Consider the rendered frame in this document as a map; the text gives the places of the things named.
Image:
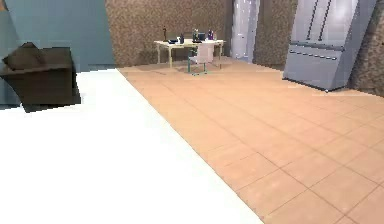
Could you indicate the black flat dish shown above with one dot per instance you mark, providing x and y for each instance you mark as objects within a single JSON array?
[{"x": 173, "y": 41}]

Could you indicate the green pump dispenser bottle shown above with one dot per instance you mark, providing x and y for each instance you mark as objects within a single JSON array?
[{"x": 195, "y": 35}]

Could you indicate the dark blue box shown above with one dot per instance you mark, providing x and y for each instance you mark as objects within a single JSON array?
[{"x": 201, "y": 36}]

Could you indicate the dark blue bottle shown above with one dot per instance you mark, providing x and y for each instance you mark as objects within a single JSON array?
[{"x": 182, "y": 38}]

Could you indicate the purple bottle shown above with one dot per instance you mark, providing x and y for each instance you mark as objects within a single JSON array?
[{"x": 210, "y": 34}]

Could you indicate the white room door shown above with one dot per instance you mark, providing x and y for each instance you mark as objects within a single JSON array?
[{"x": 245, "y": 28}]

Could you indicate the dark brown tall bottle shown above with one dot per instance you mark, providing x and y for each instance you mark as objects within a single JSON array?
[{"x": 164, "y": 34}]

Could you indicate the pale yellow table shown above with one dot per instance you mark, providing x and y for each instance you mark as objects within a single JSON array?
[{"x": 186, "y": 44}]

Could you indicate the grey fridge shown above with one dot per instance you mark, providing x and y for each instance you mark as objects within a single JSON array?
[{"x": 321, "y": 60}]

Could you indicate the white chair with green legs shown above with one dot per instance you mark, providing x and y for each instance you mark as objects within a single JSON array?
[{"x": 202, "y": 55}]

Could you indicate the dark brown armchair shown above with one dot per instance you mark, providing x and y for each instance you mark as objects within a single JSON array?
[{"x": 43, "y": 76}]

